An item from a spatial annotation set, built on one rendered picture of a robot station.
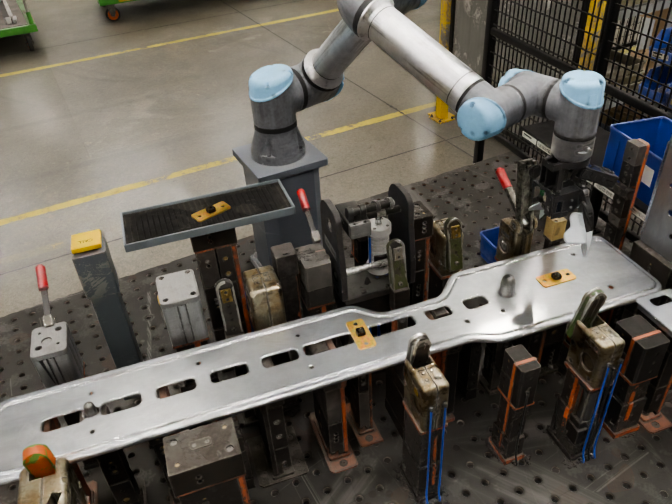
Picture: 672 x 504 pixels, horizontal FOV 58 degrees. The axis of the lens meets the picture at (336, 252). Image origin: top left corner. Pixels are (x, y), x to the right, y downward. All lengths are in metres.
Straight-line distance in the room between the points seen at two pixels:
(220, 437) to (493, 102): 0.74
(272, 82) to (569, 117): 0.75
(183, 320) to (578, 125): 0.83
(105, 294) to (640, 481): 1.21
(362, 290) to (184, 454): 0.57
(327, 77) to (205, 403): 0.88
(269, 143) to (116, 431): 0.84
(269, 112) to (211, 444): 0.87
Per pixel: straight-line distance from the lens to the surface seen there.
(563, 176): 1.25
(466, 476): 1.42
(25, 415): 1.29
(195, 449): 1.08
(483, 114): 1.10
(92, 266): 1.39
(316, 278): 1.33
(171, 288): 1.26
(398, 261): 1.35
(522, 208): 1.46
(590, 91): 1.17
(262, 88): 1.59
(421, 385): 1.11
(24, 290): 3.42
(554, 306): 1.37
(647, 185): 1.69
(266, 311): 1.29
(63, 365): 1.32
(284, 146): 1.64
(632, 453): 1.54
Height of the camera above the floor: 1.87
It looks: 36 degrees down
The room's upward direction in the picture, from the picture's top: 4 degrees counter-clockwise
